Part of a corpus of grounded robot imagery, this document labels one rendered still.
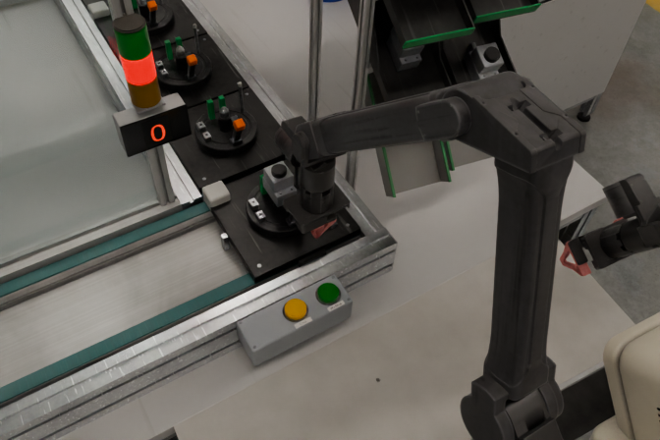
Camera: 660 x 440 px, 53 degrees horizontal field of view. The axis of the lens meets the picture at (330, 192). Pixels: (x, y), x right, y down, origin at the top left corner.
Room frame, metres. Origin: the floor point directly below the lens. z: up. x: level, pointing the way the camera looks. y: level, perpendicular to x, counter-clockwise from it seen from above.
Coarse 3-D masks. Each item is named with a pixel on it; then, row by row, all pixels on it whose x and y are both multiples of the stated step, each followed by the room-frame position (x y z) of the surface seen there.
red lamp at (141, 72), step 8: (120, 56) 0.83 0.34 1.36; (152, 56) 0.84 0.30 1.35; (128, 64) 0.81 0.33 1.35; (136, 64) 0.81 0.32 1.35; (144, 64) 0.82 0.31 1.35; (152, 64) 0.83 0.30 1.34; (128, 72) 0.82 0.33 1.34; (136, 72) 0.81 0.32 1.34; (144, 72) 0.82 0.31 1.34; (152, 72) 0.83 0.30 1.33; (128, 80) 0.82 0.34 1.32; (136, 80) 0.81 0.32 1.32; (144, 80) 0.82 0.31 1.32; (152, 80) 0.83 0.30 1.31
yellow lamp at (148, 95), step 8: (136, 88) 0.81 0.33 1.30; (144, 88) 0.82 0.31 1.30; (152, 88) 0.82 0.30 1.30; (136, 96) 0.81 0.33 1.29; (144, 96) 0.81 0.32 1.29; (152, 96) 0.82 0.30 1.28; (160, 96) 0.84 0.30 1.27; (136, 104) 0.82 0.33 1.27; (144, 104) 0.81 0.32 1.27; (152, 104) 0.82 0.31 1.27
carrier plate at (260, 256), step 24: (240, 192) 0.89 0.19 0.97; (216, 216) 0.82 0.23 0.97; (240, 216) 0.82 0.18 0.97; (240, 240) 0.76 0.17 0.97; (264, 240) 0.77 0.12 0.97; (288, 240) 0.77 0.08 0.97; (312, 240) 0.78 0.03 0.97; (336, 240) 0.78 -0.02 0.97; (264, 264) 0.71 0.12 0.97; (288, 264) 0.72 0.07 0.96
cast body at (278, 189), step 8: (264, 168) 0.85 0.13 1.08; (272, 168) 0.85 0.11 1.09; (280, 168) 0.85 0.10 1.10; (288, 168) 0.86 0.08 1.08; (264, 176) 0.85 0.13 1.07; (272, 176) 0.84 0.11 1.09; (280, 176) 0.83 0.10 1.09; (288, 176) 0.84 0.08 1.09; (264, 184) 0.85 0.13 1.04; (272, 184) 0.82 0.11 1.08; (280, 184) 0.82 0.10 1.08; (288, 184) 0.83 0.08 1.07; (272, 192) 0.82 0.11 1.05; (280, 192) 0.82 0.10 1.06; (288, 192) 0.82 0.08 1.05; (296, 192) 0.83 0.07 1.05; (280, 200) 0.81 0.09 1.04
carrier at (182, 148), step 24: (240, 96) 1.11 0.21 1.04; (192, 120) 1.10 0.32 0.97; (216, 120) 1.08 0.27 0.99; (264, 120) 1.11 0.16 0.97; (192, 144) 1.02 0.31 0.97; (216, 144) 1.00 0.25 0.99; (240, 144) 1.01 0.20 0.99; (264, 144) 1.03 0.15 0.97; (192, 168) 0.95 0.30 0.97; (216, 168) 0.95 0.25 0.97; (240, 168) 0.95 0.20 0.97
